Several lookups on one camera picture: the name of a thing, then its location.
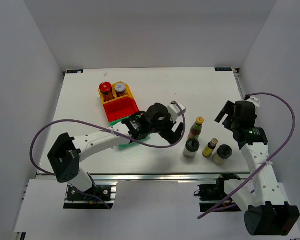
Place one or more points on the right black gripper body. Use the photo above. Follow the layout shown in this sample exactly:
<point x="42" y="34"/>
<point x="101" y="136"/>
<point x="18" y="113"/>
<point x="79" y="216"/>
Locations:
<point x="236" y="125"/>

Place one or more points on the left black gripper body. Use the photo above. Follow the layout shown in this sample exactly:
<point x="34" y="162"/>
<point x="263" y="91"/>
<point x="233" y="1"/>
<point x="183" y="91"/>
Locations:
<point x="165" y="121"/>

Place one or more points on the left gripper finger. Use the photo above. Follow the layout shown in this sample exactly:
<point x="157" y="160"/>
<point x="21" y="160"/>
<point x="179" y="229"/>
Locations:
<point x="171" y="137"/>
<point x="180" y="130"/>

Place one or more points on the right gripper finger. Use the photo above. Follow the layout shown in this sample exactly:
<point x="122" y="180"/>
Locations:
<point x="228" y="109"/>
<point x="227" y="123"/>

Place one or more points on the white lid sauce jar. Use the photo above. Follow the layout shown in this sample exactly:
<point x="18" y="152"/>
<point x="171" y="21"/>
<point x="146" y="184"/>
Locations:
<point x="120" y="89"/>

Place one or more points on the red lid chili sauce jar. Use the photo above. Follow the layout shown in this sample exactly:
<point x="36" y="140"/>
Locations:
<point x="106" y="91"/>

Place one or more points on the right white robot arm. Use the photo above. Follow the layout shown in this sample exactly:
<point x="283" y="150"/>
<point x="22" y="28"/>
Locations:
<point x="266" y="211"/>

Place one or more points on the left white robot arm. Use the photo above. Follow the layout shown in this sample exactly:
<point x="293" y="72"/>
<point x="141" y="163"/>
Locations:
<point x="68" y="151"/>

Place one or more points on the green label sauce bottle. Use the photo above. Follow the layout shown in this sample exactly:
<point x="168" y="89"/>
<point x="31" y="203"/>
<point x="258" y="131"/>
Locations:
<point x="196" y="128"/>

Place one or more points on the green plastic bin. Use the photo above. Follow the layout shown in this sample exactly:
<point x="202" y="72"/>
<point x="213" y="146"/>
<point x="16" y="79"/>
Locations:
<point x="119" y="126"/>

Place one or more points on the black lid spice grinder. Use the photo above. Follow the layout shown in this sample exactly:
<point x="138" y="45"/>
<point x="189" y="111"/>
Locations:
<point x="191" y="148"/>

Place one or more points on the red plastic bin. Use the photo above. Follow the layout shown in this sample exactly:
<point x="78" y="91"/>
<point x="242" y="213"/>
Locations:
<point x="120" y="108"/>

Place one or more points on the black lid white spice jar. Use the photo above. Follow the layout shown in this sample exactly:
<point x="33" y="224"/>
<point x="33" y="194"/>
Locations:
<point x="223" y="153"/>

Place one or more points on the yellow label small bottle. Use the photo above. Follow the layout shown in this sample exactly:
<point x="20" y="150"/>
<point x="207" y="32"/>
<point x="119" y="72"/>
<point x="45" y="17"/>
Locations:
<point x="210" y="147"/>

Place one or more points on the yellow plastic bin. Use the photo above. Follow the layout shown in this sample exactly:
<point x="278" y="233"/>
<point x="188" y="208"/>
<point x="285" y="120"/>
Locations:
<point x="115" y="98"/>

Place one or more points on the right blue table sticker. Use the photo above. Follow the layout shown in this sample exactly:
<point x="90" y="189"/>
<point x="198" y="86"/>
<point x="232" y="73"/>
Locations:
<point x="223" y="69"/>

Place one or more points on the blue table sticker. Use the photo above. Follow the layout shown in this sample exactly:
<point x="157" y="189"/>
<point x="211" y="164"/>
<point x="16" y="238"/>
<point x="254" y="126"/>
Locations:
<point x="74" y="71"/>
<point x="223" y="69"/>

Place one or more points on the left blue table sticker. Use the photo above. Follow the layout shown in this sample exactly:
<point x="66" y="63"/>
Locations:
<point x="74" y="71"/>

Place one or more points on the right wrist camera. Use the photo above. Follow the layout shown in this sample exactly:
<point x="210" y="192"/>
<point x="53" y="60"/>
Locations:
<point x="254" y="100"/>

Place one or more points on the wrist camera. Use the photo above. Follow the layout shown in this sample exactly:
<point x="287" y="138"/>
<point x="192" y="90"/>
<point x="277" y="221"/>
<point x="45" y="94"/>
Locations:
<point x="254" y="100"/>
<point x="176" y="111"/>

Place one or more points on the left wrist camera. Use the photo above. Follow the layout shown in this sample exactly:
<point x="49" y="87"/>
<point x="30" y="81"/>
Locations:
<point x="176" y="111"/>

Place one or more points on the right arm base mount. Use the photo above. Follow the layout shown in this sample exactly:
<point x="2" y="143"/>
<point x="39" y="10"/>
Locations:
<point x="211" y="193"/>

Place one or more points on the aluminium table frame rail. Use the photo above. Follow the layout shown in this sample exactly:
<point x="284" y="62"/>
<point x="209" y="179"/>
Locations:
<point x="157" y="177"/>

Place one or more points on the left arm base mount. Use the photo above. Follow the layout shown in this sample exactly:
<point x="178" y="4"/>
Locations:
<point x="101" y="197"/>

